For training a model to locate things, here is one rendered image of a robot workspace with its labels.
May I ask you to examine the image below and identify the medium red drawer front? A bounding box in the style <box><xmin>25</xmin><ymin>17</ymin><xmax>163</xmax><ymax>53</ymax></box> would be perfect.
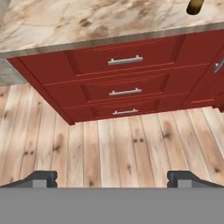
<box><xmin>43</xmin><ymin>64</ymin><xmax>210</xmax><ymax>110</ymax></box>

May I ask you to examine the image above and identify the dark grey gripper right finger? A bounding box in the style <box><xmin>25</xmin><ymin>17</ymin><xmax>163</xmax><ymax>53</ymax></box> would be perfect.
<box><xmin>166</xmin><ymin>170</ymin><xmax>223</xmax><ymax>189</ymax></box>

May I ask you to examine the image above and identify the large red drawer front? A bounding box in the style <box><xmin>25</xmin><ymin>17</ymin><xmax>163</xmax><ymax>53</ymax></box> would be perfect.
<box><xmin>18</xmin><ymin>34</ymin><xmax>221</xmax><ymax>87</ymax></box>

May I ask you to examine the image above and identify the silver cupboard door handle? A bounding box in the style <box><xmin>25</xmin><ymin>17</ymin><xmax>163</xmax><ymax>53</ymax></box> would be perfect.
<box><xmin>213</xmin><ymin>57</ymin><xmax>224</xmax><ymax>74</ymax></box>

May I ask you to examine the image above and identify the olive brown bottle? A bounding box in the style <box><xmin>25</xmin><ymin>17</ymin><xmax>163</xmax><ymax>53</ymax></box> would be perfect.
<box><xmin>185</xmin><ymin>0</ymin><xmax>206</xmax><ymax>17</ymax></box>

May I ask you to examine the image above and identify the short silver drawer handle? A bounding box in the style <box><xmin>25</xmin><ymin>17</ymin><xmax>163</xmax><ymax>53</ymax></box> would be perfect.
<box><xmin>112</xmin><ymin>108</ymin><xmax>139</xmax><ymax>116</ymax></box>

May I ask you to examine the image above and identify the red cupboard door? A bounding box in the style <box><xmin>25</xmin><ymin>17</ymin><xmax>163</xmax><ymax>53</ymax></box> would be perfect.
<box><xmin>181</xmin><ymin>44</ymin><xmax>224</xmax><ymax>110</ymax></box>

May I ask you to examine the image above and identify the long silver drawer handle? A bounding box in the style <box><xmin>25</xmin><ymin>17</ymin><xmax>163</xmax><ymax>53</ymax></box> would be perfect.
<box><xmin>108</xmin><ymin>55</ymin><xmax>144</xmax><ymax>67</ymax></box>

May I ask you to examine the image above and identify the medium silver drawer handle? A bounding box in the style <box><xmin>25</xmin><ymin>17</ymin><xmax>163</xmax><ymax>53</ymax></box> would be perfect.
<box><xmin>108</xmin><ymin>87</ymin><xmax>143</xmax><ymax>97</ymax></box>

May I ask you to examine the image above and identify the small red drawer front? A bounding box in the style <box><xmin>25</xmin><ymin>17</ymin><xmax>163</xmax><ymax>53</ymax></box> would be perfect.
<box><xmin>62</xmin><ymin>94</ymin><xmax>188</xmax><ymax>123</ymax></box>

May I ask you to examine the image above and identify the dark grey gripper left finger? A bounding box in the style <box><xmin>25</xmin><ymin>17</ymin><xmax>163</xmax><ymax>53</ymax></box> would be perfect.
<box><xmin>3</xmin><ymin>171</ymin><xmax>58</xmax><ymax>189</ymax></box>

